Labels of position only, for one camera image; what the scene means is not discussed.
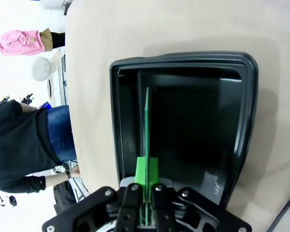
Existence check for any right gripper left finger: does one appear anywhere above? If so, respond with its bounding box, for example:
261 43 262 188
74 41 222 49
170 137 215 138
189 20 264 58
42 156 147 232

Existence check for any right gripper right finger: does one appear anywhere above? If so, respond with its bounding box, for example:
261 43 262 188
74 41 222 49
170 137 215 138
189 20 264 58
148 157 254 232

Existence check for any black plastic ESD tray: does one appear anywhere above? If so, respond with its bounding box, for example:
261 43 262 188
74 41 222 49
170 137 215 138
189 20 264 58
109 50 260 210

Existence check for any green printed circuit board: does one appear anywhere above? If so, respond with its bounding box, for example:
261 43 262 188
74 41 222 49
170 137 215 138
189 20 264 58
139 86 156 228

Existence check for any black-sweater person's bare forearm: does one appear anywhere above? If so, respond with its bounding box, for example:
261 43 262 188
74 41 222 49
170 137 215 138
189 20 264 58
44 172 71 187

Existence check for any black-sweater person's bare hand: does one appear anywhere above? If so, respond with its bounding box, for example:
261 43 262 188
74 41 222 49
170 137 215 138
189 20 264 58
69 167 81 179

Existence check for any black fabric bag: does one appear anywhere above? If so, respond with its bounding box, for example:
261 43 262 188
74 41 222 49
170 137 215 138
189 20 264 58
53 180 76 216

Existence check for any person in black sweater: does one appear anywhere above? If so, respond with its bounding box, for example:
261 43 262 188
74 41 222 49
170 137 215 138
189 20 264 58
0 99 81 194

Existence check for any thin black camera cable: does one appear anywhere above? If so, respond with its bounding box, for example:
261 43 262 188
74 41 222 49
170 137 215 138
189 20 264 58
267 185 290 232

